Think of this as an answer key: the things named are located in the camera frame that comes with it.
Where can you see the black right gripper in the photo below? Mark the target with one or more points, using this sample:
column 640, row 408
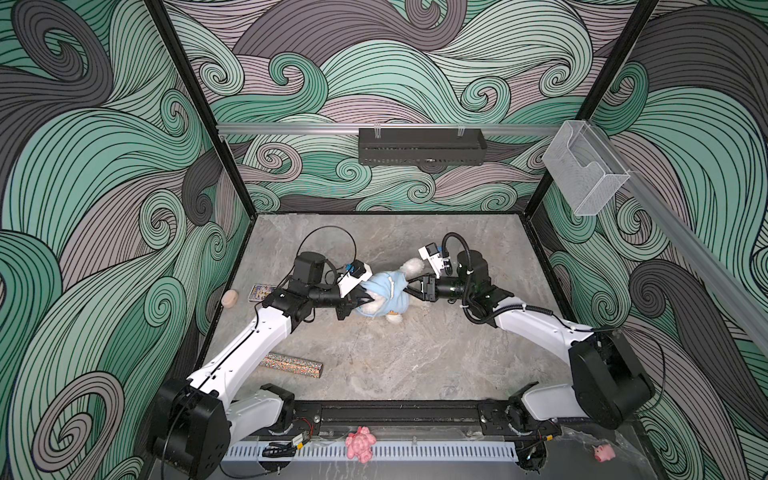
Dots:
column 429, row 291

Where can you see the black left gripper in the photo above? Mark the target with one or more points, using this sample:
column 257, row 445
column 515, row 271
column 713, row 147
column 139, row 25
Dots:
column 349, row 301

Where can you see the white plush teddy bear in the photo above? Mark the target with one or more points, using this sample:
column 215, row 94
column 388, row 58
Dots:
column 412, row 269

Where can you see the light blue fleece hoodie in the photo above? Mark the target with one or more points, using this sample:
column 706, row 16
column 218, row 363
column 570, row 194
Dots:
column 387, row 290

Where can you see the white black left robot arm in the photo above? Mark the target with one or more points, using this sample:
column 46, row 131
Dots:
column 194, row 421

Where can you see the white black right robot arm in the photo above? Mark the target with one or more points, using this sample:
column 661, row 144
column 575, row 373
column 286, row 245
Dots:
column 607, row 380

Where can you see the colourful card box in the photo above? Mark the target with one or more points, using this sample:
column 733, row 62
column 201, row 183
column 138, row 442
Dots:
column 259, row 292

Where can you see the glitter multicolour tube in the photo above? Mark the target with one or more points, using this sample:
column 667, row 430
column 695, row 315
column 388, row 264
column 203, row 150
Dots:
column 293, row 365

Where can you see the pink round wooden block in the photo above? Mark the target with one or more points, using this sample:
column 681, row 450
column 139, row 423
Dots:
column 229, row 299

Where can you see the pink plush toy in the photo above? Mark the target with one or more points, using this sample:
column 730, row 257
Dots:
column 359, row 445

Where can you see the small pink toy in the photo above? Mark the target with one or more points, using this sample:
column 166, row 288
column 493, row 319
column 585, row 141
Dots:
column 604, row 453

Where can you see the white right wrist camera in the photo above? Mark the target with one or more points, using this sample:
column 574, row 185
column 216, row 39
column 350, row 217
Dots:
column 436, row 258

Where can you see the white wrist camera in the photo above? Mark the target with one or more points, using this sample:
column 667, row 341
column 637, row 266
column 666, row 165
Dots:
column 355, row 273
column 436, row 258

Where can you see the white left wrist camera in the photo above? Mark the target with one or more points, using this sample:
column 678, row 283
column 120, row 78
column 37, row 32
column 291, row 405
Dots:
column 355, row 273

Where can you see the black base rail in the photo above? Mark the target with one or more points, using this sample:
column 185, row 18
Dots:
column 328, row 413

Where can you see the clear acrylic wall bin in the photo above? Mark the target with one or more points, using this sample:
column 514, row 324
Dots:
column 585, row 166

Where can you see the black wall-mounted tray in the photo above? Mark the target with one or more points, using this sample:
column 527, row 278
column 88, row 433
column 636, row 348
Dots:
column 421, row 146

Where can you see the white slotted cable duct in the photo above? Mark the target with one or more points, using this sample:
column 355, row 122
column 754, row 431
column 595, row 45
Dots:
column 390, row 450

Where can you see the aluminium rail right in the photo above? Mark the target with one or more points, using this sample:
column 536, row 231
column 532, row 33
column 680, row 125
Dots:
column 700, row 217

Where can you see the black left corner post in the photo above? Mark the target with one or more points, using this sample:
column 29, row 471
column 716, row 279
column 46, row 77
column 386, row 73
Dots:
column 174, row 47

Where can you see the black cage corner post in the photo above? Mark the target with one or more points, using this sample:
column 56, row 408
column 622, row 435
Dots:
column 617, row 57

